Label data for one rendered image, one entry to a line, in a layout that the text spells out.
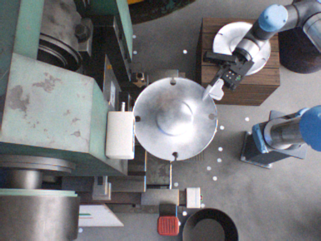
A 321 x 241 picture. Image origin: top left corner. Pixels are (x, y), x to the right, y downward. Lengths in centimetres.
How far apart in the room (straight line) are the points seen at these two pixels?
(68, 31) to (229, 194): 150
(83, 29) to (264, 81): 125
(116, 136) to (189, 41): 163
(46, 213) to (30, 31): 23
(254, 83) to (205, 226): 83
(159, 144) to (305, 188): 115
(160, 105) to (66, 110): 69
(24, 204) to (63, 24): 25
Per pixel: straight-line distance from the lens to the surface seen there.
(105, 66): 69
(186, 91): 105
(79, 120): 37
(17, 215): 41
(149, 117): 103
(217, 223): 181
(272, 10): 102
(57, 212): 43
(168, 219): 102
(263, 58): 164
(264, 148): 121
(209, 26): 171
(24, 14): 39
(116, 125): 46
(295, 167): 194
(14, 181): 47
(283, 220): 190
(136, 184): 108
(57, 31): 46
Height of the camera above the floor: 178
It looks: 75 degrees down
